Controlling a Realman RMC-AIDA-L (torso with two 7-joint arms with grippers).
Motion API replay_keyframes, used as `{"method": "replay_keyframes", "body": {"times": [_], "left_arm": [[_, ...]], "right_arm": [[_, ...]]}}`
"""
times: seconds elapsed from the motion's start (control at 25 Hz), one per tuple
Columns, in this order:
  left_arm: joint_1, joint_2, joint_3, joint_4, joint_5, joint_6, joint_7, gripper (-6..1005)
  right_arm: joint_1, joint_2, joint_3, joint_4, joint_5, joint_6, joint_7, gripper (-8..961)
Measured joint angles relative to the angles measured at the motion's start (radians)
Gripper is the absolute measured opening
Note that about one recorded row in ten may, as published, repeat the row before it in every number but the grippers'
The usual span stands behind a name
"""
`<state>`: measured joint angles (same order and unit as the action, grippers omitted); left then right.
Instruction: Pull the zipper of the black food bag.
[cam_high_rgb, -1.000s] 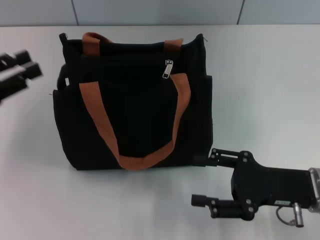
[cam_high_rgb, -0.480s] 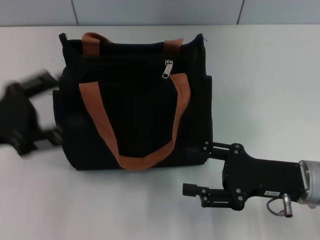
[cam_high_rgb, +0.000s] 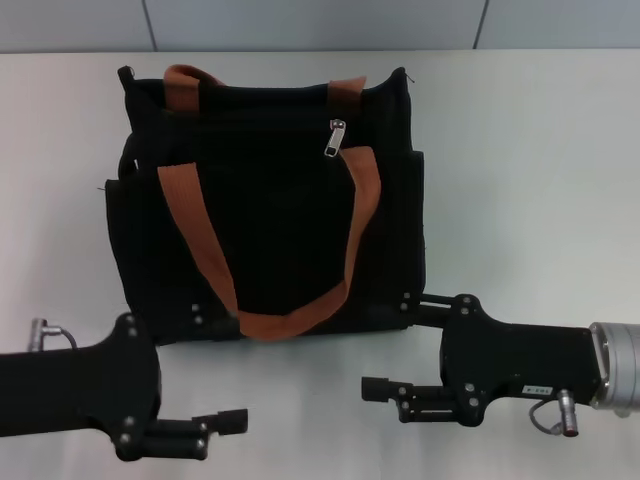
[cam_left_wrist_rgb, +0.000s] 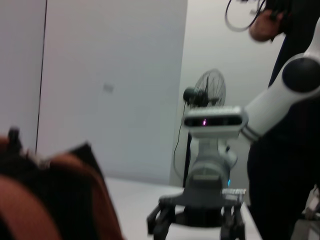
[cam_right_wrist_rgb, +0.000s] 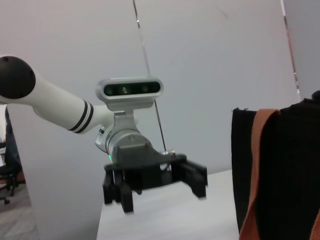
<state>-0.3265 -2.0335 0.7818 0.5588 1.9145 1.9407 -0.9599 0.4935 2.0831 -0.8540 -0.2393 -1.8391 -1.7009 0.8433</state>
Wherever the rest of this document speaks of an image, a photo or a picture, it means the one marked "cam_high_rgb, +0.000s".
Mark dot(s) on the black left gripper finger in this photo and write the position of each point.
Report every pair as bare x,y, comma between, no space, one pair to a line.
180,440
200,325

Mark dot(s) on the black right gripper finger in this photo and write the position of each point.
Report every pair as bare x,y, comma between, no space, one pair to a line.
430,405
432,312

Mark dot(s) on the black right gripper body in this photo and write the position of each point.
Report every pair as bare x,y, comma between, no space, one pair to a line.
520,362

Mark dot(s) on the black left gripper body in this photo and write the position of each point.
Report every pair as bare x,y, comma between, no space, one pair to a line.
75,390

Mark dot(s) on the silver metal zipper pull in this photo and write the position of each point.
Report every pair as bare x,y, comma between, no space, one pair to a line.
335,140

